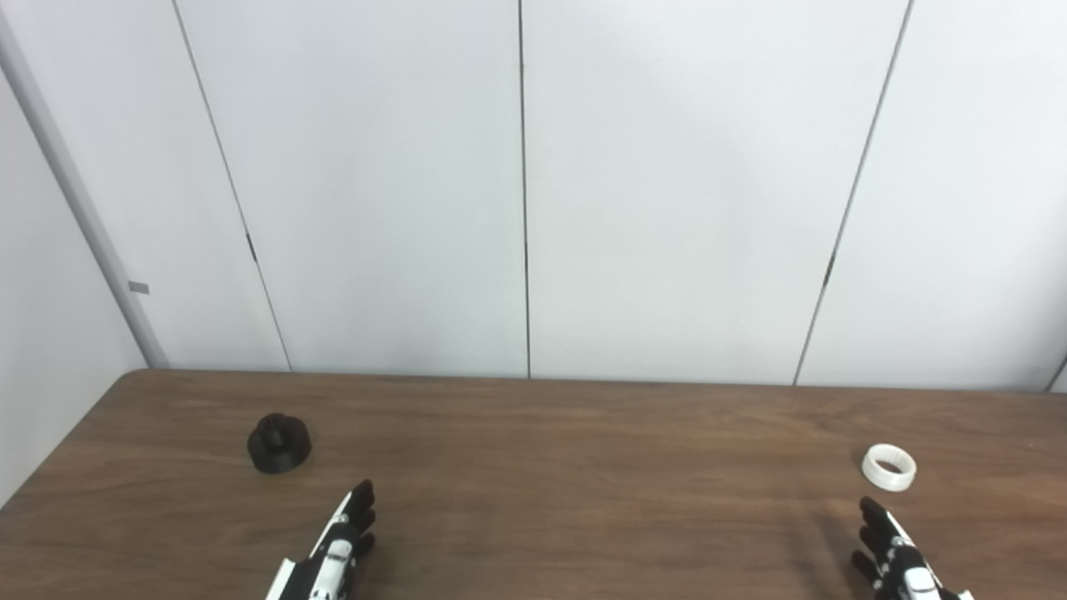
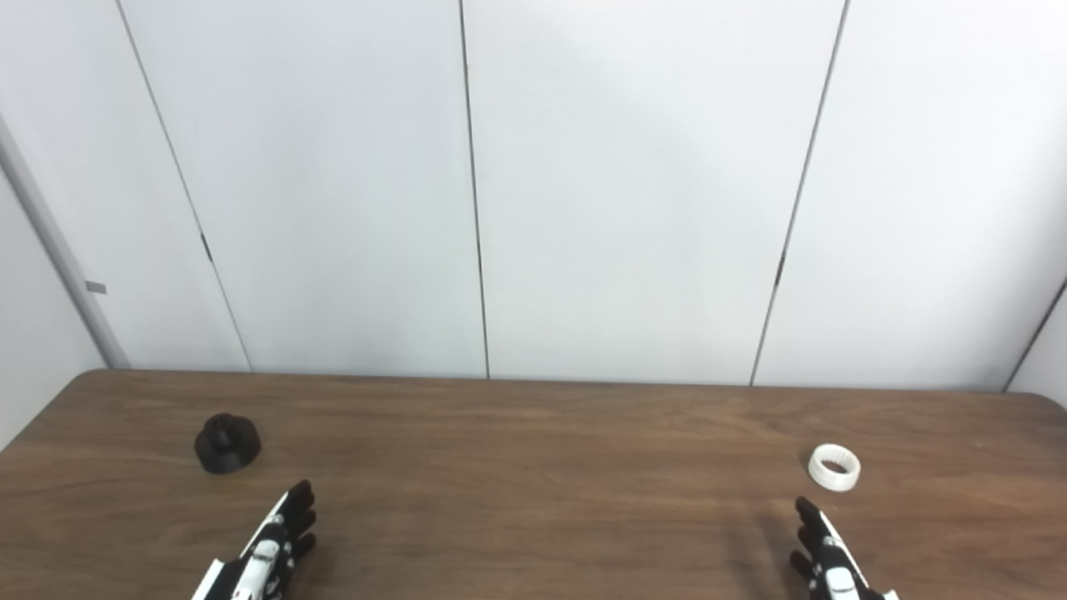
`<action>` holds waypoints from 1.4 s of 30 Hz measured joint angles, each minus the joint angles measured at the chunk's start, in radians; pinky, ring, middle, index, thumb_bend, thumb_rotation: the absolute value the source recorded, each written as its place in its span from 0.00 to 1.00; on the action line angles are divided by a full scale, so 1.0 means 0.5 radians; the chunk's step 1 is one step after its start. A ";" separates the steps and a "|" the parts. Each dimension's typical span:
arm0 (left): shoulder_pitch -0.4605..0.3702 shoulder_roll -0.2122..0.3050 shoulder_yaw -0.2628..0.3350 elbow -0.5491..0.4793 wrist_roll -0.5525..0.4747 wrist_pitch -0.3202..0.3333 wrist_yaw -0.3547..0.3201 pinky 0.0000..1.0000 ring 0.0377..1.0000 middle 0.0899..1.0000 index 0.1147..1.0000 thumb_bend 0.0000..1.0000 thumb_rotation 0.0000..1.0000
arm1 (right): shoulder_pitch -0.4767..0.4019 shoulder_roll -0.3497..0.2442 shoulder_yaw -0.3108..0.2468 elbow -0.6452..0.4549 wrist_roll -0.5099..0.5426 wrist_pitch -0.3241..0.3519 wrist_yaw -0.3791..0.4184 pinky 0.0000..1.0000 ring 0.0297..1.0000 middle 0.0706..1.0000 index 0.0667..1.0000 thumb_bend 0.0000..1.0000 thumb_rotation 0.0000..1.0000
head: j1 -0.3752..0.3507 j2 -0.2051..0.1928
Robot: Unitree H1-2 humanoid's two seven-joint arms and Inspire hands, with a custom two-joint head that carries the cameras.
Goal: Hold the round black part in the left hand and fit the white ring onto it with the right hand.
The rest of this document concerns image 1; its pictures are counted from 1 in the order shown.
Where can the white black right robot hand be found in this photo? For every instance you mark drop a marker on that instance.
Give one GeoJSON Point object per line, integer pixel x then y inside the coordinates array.
{"type": "Point", "coordinates": [900, 562]}

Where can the round black plastic part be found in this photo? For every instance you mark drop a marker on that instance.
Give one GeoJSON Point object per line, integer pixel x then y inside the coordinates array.
{"type": "Point", "coordinates": [279, 446]}

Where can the black wall panel clip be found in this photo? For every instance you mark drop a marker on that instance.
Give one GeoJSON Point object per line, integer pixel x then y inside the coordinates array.
{"type": "Point", "coordinates": [251, 247]}

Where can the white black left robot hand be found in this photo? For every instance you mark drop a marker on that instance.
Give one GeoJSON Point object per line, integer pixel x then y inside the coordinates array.
{"type": "Point", "coordinates": [333, 558]}

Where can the grey wall corner post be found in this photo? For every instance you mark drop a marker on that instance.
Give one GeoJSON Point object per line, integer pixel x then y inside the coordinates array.
{"type": "Point", "coordinates": [83, 217]}

